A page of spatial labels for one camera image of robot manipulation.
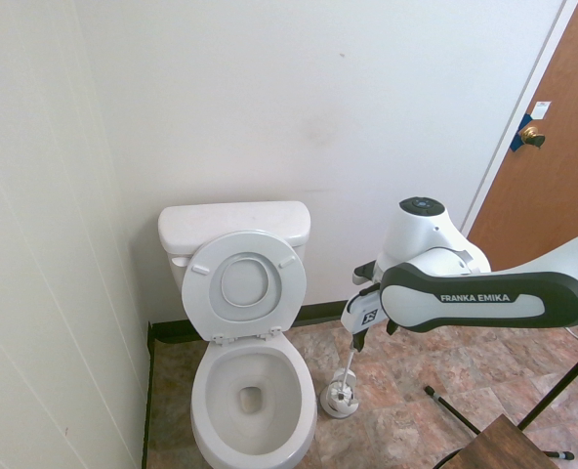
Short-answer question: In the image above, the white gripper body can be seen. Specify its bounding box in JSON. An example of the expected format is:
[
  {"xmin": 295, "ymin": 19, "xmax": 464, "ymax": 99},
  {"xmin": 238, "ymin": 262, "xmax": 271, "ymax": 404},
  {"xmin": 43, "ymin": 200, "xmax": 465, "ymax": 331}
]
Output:
[{"xmin": 340, "ymin": 286, "xmax": 385, "ymax": 338}]

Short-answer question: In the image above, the white toilet brush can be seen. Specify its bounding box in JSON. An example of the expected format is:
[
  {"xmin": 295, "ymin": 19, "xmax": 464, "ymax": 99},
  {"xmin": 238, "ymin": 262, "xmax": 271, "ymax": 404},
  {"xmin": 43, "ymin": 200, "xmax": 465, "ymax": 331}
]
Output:
[{"xmin": 326, "ymin": 340, "xmax": 358, "ymax": 409}]

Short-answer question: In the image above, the white toilet seat with lid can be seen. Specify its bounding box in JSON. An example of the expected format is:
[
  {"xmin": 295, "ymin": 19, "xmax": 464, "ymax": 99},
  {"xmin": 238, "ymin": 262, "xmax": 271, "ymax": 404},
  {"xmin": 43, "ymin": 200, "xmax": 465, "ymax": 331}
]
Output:
[{"xmin": 181, "ymin": 230, "xmax": 308, "ymax": 346}]

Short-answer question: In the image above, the white toilet bowl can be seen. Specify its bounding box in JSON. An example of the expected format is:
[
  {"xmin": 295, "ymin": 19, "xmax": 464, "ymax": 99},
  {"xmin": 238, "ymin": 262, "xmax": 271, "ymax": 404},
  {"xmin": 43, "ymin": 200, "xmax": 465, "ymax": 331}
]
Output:
[{"xmin": 189, "ymin": 327, "xmax": 318, "ymax": 469}]

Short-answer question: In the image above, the white brush holder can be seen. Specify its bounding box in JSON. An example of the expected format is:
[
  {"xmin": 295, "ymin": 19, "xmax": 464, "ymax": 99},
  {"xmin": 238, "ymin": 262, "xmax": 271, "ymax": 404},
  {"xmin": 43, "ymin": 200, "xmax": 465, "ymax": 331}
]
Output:
[{"xmin": 321, "ymin": 369, "xmax": 360, "ymax": 420}]

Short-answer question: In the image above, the white tank lid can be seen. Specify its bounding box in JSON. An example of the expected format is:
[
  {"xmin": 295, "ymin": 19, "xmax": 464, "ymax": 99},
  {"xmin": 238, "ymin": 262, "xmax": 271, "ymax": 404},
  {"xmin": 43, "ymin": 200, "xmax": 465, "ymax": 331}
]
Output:
[{"xmin": 157, "ymin": 200, "xmax": 313, "ymax": 257}]

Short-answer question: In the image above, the dark wooden table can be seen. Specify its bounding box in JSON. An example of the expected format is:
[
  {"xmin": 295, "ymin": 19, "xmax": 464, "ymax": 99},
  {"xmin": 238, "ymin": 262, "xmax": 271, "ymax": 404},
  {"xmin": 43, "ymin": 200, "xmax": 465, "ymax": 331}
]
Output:
[{"xmin": 438, "ymin": 413, "xmax": 571, "ymax": 469}]

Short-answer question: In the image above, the brown wooden door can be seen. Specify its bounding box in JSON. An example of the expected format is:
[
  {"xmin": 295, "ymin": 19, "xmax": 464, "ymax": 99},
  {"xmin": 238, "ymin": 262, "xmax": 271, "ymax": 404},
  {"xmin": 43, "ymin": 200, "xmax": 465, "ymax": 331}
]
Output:
[{"xmin": 467, "ymin": 0, "xmax": 578, "ymax": 274}]

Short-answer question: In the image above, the blue tape strip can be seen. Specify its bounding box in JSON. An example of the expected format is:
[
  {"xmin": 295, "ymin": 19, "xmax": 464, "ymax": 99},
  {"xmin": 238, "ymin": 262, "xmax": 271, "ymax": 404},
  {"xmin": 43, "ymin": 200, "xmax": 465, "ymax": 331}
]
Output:
[{"xmin": 510, "ymin": 112, "xmax": 537, "ymax": 154}]

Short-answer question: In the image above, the brass door knob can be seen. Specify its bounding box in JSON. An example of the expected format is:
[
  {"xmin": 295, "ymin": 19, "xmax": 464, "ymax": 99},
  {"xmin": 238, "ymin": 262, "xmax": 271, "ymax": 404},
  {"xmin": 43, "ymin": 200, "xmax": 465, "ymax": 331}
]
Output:
[{"xmin": 519, "ymin": 123, "xmax": 548, "ymax": 150}]

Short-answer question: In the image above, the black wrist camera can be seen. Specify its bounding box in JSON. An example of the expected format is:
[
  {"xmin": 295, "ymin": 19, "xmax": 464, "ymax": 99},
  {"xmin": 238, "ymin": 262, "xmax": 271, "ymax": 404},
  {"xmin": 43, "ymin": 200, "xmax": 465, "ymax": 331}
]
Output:
[{"xmin": 351, "ymin": 261, "xmax": 386, "ymax": 287}]

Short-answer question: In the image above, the black wall baseboard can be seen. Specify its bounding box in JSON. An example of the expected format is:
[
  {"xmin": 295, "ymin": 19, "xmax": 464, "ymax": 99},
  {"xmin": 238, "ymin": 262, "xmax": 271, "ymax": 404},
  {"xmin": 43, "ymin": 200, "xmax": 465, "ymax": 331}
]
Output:
[
  {"xmin": 148, "ymin": 299, "xmax": 352, "ymax": 344},
  {"xmin": 141, "ymin": 320, "xmax": 160, "ymax": 469}
]

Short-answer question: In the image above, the black floor cable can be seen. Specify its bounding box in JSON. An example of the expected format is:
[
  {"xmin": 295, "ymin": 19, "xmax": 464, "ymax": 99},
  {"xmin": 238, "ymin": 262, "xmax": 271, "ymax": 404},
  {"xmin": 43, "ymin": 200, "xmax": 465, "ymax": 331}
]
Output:
[{"xmin": 433, "ymin": 448, "xmax": 472, "ymax": 469}]

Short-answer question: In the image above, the black camera tripod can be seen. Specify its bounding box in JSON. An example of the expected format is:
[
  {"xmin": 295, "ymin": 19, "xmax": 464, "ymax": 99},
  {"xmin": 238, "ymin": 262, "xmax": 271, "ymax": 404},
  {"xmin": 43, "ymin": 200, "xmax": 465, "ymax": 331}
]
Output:
[{"xmin": 424, "ymin": 333, "xmax": 578, "ymax": 463}]

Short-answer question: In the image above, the white door frame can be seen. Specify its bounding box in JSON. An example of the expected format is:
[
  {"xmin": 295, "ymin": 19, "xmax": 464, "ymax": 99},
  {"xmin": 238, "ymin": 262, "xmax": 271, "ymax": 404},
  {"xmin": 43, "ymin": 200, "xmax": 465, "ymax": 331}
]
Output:
[{"xmin": 457, "ymin": 0, "xmax": 578, "ymax": 236}]

